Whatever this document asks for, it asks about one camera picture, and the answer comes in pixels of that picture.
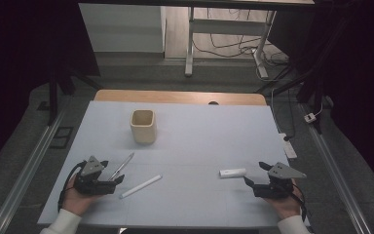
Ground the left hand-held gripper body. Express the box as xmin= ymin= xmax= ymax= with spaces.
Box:
xmin=73 ymin=155 xmax=117 ymax=196

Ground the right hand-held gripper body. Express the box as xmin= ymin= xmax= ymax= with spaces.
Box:
xmin=252 ymin=162 xmax=308 ymax=200

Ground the silver pen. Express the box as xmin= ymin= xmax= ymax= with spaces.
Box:
xmin=107 ymin=151 xmax=135 ymax=182

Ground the short white correction pen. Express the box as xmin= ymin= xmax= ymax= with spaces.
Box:
xmin=218 ymin=167 xmax=247 ymax=179

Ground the long white pen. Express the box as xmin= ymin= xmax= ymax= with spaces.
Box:
xmin=119 ymin=174 xmax=164 ymax=200

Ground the beige square pen holder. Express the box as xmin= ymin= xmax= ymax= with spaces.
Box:
xmin=129 ymin=108 xmax=158 ymax=145

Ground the person's right hand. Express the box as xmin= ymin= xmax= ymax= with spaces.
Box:
xmin=263 ymin=178 xmax=303 ymax=220

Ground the person's left hand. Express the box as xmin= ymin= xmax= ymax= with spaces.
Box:
xmin=60 ymin=175 xmax=102 ymax=217

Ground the white power strip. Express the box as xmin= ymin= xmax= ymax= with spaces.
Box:
xmin=278 ymin=132 xmax=298 ymax=160

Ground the pale blue table mat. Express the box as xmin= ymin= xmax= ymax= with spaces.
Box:
xmin=36 ymin=99 xmax=312 ymax=229

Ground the small white adapter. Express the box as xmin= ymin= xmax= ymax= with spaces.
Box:
xmin=303 ymin=111 xmax=318 ymax=124

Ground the black stand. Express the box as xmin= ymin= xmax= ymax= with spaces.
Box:
xmin=255 ymin=61 xmax=326 ymax=135
xmin=46 ymin=62 xmax=105 ymax=127

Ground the dark curtain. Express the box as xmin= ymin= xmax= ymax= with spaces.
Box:
xmin=0 ymin=0 xmax=100 ymax=178
xmin=267 ymin=0 xmax=374 ymax=200

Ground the white cabinet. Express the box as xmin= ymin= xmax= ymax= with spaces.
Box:
xmin=78 ymin=3 xmax=167 ymax=54

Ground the left hand-held gripper black cable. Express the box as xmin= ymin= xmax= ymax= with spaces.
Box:
xmin=56 ymin=161 xmax=88 ymax=213

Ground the hand-held gripper black cable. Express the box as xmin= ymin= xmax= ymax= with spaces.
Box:
xmin=56 ymin=161 xmax=88 ymax=213
xmin=290 ymin=182 xmax=308 ymax=224

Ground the right hand-held gripper black cable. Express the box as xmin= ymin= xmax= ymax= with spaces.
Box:
xmin=290 ymin=182 xmax=308 ymax=224

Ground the black floor socket frame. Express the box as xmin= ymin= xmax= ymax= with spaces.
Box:
xmin=49 ymin=126 xmax=75 ymax=150

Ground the metal floor rail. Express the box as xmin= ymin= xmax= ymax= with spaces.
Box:
xmin=299 ymin=102 xmax=373 ymax=234
xmin=0 ymin=108 xmax=68 ymax=234

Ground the tangle of black floor cables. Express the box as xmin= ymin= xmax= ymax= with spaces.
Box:
xmin=193 ymin=8 xmax=290 ymax=83

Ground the white desk frame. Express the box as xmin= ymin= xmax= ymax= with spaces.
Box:
xmin=183 ymin=6 xmax=278 ymax=79

